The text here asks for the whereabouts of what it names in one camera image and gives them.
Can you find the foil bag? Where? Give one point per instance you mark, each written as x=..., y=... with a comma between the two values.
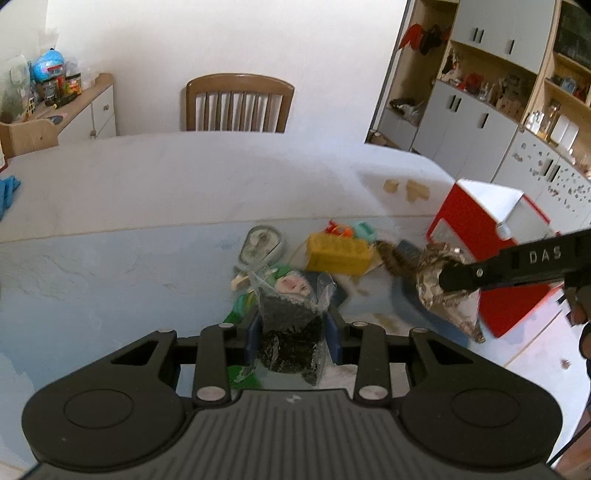
x=434, y=300

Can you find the white wall cupboard unit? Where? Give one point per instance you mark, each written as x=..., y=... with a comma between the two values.
x=461, y=110

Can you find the beige tape piece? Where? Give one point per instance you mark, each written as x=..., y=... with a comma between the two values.
x=417, y=190

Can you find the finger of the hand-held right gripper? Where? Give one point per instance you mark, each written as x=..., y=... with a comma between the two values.
x=508, y=274

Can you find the red hanging garment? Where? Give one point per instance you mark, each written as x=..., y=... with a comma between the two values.
x=412, y=36

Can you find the teal egg-shaped toy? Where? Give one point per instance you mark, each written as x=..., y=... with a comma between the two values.
x=364, y=230

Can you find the blue cloth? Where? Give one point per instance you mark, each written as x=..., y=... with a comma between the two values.
x=7, y=191

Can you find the blue printed table mat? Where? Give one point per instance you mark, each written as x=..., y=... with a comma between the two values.
x=115, y=277

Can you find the clear bag of black contents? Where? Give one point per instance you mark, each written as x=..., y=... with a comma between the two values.
x=291, y=323

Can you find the brown fuzzy plush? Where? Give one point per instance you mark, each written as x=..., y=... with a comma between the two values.
x=392, y=261

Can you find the white sideboard with wooden top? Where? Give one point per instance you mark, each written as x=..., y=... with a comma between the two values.
x=92, y=110

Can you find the blue globe toy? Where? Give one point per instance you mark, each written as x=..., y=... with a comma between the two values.
x=48, y=64

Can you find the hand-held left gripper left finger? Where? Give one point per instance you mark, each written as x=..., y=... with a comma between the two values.
x=253, y=341

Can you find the wooden chair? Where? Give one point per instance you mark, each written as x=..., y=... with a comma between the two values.
x=240, y=85

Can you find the small wooden round piece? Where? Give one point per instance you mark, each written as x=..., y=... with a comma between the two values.
x=391, y=186

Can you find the yellow plastic box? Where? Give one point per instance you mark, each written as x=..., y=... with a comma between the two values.
x=337, y=254

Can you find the red and white cardboard box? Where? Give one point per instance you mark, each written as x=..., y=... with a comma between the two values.
x=461, y=221

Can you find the dark jar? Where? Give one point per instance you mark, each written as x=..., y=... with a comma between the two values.
x=72, y=84
x=50, y=91

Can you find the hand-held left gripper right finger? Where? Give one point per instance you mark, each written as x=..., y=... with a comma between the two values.
x=333, y=339

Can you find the clear bag of plants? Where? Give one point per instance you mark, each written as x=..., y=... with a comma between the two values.
x=16, y=87

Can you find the orange toy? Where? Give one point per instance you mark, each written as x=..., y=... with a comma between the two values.
x=339, y=229

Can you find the green white printed packet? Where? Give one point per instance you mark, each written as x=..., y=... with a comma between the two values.
x=293, y=284

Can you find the small beige wooden piece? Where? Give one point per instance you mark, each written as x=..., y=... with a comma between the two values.
x=238, y=280

